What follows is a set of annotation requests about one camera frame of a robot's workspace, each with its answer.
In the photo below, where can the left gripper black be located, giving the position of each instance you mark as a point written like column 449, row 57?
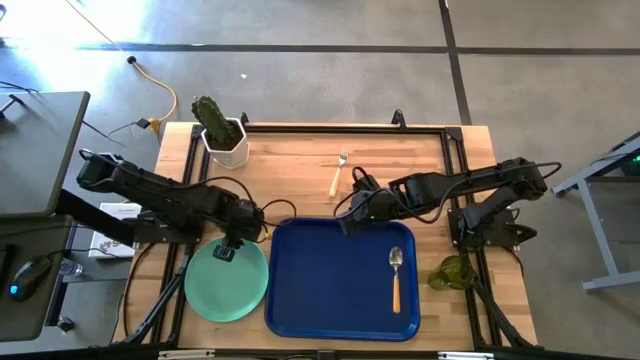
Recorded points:
column 246, row 220

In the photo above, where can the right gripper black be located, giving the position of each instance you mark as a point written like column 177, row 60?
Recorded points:
column 367, row 207

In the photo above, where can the mint green plate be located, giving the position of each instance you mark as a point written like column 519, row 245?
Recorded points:
column 225, row 295

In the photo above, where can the green translucent cup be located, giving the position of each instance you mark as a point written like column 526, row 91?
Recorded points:
column 450, row 273

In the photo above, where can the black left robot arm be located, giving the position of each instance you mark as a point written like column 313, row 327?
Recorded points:
column 150, row 191

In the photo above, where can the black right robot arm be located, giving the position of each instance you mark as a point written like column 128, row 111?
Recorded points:
column 450, row 185

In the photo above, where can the blue plastic tray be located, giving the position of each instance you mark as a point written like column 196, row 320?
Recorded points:
column 325, row 290

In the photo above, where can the white hexagonal plant pot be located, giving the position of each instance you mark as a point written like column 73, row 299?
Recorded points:
column 232, row 155

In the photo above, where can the white printed booklet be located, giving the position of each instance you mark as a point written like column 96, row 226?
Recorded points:
column 107, row 249

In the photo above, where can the green cactus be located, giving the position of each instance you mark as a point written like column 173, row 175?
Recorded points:
column 212, row 120

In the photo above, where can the black diagonal bar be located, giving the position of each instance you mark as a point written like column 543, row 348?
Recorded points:
column 95, row 220

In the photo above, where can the black power adapter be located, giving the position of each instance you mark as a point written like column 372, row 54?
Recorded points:
column 144, row 123

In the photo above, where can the clear plastic bottle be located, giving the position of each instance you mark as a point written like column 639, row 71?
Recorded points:
column 71, row 268

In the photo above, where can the black caster wheel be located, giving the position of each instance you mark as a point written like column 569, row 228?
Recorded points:
column 65, row 324

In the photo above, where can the dark desk surface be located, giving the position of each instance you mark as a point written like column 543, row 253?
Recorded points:
column 30, row 235

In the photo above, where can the black computer mouse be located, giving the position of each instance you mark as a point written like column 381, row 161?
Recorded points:
column 30, row 277

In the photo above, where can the grey desk top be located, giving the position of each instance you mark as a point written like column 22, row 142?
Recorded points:
column 40, row 150

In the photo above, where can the dark device with green light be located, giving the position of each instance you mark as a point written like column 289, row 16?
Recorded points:
column 634, row 167

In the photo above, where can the black aluminium extrusion frame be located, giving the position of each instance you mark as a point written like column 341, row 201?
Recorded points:
column 325, row 129

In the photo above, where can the black frame bracket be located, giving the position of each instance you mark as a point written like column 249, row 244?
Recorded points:
column 244, row 119
column 398, row 120

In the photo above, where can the silver metal bracket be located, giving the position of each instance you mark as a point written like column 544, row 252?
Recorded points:
column 185, row 354
column 465, row 355

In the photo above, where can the grey metal table frame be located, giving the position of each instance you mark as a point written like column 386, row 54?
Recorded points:
column 598, row 220

